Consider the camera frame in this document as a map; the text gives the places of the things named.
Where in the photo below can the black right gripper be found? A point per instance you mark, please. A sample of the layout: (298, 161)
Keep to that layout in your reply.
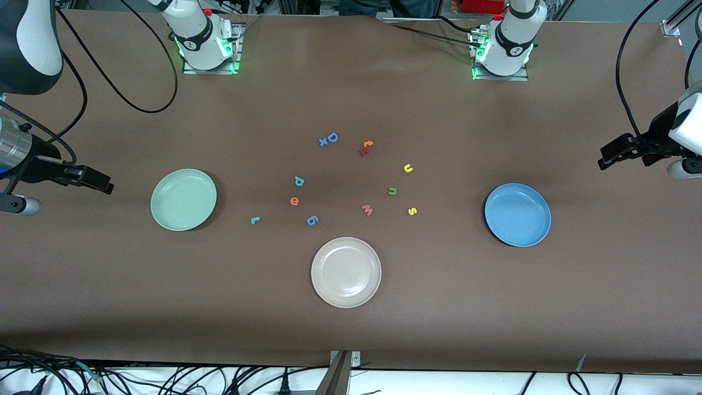
(40, 164)

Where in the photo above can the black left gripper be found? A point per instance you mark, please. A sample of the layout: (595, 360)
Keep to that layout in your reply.
(656, 134)

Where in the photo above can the green round plate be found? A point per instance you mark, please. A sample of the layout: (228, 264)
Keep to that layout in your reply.
(184, 199)

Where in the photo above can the aluminium corner profile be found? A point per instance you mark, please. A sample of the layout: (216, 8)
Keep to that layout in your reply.
(672, 24)

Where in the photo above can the blue round plate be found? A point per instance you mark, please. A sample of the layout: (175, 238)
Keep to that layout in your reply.
(517, 214)

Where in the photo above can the red box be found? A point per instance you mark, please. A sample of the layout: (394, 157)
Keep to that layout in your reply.
(482, 5)

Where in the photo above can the blue foam letter g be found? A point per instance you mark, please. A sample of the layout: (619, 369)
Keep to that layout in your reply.
(312, 220)

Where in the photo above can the blue foam letter D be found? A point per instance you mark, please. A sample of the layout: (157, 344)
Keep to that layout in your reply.
(329, 137)

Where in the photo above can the beige round plate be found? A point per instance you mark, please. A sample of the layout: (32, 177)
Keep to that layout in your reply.
(346, 272)

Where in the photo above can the pink foam letter w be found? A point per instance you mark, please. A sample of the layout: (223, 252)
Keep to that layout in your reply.
(367, 210)

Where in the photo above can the person in blue jeans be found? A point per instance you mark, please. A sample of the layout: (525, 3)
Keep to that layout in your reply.
(378, 6)

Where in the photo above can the brown table mat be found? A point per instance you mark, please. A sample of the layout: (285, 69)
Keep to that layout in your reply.
(351, 329)

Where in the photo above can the aluminium profile bar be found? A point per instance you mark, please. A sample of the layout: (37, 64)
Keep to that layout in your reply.
(335, 378)

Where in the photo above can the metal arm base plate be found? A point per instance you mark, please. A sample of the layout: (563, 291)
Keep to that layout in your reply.
(502, 78)
(211, 72)

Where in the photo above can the grey metal rack frame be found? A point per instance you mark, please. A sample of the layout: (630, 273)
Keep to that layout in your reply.
(323, 8)

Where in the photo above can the small aluminium bracket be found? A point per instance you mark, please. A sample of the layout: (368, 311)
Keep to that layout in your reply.
(355, 359)

